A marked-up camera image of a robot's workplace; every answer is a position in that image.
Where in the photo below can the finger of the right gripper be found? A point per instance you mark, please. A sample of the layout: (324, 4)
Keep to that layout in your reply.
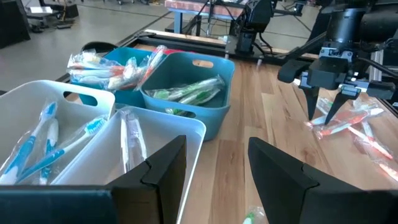
(342, 99)
(311, 102)

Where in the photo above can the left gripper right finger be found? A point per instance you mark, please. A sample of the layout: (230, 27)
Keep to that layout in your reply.
(280, 186)

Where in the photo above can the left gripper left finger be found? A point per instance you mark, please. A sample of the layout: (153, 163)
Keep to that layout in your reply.
(161, 186)

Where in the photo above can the green toothbrushes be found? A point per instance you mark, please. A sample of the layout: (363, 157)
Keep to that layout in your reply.
(199, 98)

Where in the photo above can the blue toothbrush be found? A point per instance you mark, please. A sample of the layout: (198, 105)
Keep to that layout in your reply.
(25, 149)
(74, 140)
(51, 137)

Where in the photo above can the orange toothbrushes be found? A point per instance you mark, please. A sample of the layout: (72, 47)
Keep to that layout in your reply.
(90, 62)

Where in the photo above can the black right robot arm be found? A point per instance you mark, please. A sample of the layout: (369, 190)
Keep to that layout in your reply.
(252, 18)

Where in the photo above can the clear frosted plastic bin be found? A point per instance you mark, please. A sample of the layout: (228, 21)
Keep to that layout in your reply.
(174, 124)

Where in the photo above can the grey-blue plastic bin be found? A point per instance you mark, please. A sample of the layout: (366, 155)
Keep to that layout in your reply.
(180, 65)

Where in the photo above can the red cloth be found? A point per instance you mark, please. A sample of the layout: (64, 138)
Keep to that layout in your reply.
(175, 50)

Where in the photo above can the teal plastic bin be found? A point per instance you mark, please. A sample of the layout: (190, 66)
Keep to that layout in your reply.
(124, 54)

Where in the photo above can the wooden workbench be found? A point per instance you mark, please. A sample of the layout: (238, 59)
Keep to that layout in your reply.
(202, 6)

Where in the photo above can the white plastic bin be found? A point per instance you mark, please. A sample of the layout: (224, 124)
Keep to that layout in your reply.
(18, 93)

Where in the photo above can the black cabinet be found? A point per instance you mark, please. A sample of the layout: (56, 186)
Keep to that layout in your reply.
(12, 21)

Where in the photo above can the silver metal bracket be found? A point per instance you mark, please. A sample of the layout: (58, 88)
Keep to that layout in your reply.
(376, 67)

